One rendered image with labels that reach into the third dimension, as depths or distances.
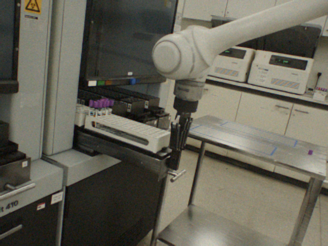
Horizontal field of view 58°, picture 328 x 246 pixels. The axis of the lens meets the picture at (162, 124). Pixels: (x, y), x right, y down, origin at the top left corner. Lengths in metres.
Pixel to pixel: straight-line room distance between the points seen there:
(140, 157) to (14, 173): 0.36
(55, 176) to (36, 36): 0.40
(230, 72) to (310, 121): 0.92
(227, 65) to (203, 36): 2.53
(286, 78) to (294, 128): 0.50
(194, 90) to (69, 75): 0.40
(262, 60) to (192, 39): 2.52
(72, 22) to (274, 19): 0.58
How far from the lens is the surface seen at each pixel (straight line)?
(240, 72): 3.20
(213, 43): 0.71
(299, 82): 3.14
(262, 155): 1.16
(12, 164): 0.82
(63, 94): 0.99
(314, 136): 3.19
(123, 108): 1.26
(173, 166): 0.97
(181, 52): 0.67
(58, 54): 0.95
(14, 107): 0.89
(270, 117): 3.18
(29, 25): 0.88
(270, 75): 3.16
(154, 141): 0.93
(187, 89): 0.86
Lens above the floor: 1.15
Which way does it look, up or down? 15 degrees down
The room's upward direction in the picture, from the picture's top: 10 degrees clockwise
